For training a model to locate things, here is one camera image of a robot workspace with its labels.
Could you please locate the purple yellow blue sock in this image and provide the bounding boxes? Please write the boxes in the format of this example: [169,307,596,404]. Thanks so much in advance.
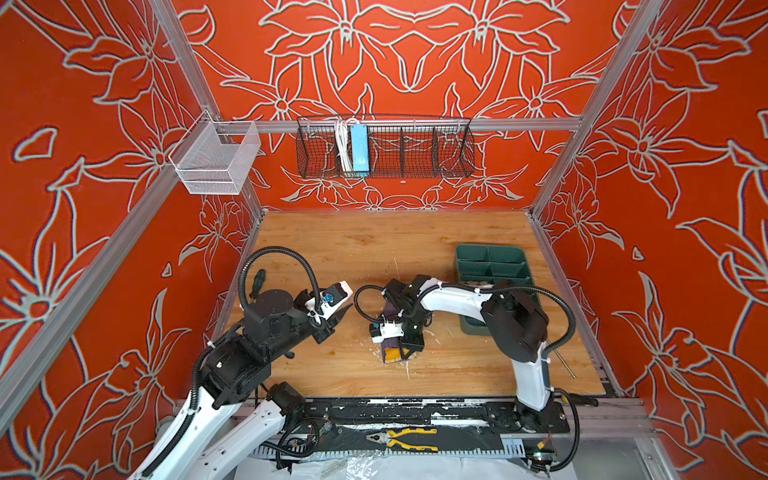
[380,301,412,364]

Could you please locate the green divided organizer tray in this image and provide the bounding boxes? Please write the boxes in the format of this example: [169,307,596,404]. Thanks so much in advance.
[454,242,536,337]

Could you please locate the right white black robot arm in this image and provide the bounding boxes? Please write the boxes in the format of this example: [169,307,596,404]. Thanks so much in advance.
[353,275,575,412]

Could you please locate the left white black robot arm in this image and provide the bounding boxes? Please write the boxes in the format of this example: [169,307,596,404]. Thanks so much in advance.
[132,246,353,479]

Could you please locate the light blue box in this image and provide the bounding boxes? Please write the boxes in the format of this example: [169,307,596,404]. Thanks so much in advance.
[350,123,370,177]

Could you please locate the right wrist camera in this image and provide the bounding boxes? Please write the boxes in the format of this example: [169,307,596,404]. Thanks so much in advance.
[369,322,404,344]

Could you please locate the green handled screwdriver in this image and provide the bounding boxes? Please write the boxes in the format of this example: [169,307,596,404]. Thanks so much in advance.
[249,269,266,301]

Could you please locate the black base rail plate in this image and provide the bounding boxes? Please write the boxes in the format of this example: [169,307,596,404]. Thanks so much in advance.
[304,397,571,436]

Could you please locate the yellow handled pliers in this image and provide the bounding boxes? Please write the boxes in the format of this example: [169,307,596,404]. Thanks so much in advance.
[365,428,439,453]

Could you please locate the black wire wall basket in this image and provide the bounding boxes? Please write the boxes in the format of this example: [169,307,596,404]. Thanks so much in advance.
[295,114,477,180]

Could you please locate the white mesh wall basket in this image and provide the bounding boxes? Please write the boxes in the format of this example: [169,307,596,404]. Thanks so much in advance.
[169,110,262,195]

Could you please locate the white coiled cable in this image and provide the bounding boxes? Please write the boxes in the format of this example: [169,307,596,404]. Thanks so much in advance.
[334,118,353,174]

